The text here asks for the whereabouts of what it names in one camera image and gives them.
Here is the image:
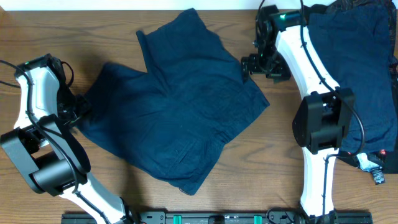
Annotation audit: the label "navy blue shorts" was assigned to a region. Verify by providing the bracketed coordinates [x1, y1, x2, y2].
[78, 9, 269, 195]

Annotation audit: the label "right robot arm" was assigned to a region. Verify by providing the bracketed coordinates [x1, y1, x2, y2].
[241, 5, 354, 223]

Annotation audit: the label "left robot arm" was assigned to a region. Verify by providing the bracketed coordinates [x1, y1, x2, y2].
[1, 54, 140, 223]

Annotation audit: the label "black garment with labels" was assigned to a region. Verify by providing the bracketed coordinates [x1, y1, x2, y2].
[300, 0, 398, 185]

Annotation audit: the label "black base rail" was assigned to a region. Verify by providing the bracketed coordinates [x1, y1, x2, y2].
[60, 210, 373, 224]

